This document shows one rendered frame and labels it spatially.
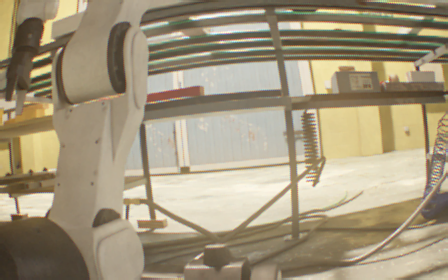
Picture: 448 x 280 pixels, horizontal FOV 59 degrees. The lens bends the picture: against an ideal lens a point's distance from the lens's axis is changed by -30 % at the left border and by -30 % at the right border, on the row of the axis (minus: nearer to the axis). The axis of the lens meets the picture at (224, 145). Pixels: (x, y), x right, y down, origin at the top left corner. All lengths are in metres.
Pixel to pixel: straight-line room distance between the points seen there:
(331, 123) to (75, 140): 7.28
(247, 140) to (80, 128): 7.13
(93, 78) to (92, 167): 0.16
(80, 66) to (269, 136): 7.13
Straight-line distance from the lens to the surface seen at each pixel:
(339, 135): 8.01
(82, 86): 0.87
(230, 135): 7.94
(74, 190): 0.78
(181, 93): 1.88
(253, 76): 7.97
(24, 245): 0.53
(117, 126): 0.84
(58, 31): 1.66
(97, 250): 0.63
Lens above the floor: 0.44
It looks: 1 degrees down
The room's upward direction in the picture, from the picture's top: 5 degrees counter-clockwise
